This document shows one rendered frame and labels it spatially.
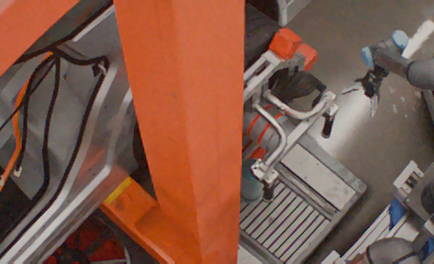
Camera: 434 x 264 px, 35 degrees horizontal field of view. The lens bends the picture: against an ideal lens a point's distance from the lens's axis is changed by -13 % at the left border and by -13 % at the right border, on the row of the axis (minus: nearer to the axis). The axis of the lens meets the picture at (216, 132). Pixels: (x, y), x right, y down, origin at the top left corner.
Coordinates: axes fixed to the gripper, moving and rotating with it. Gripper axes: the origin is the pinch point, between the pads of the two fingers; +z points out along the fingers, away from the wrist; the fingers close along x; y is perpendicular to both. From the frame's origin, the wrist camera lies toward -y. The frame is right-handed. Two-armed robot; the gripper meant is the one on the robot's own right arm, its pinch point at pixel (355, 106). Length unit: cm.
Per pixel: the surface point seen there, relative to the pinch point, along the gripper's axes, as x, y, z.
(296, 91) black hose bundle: -18.4, 14.9, 16.0
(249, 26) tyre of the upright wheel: -43, 27, 11
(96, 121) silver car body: -56, 38, 72
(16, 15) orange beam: -14, 189, 99
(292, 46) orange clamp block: -27.0, 26.8, 8.0
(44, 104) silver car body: -87, 15, 76
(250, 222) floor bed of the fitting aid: -16, -81, 41
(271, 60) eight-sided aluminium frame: -29.8, 24.4, 16.4
